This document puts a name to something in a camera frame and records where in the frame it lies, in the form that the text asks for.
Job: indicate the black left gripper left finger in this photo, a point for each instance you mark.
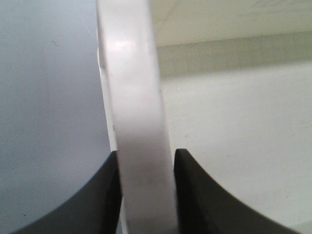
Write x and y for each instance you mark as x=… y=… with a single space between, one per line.
x=94 y=209

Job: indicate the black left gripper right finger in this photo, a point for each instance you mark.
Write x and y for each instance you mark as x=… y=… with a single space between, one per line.
x=204 y=207

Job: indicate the white plastic tote bin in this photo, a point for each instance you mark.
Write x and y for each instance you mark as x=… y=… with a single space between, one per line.
x=228 y=80

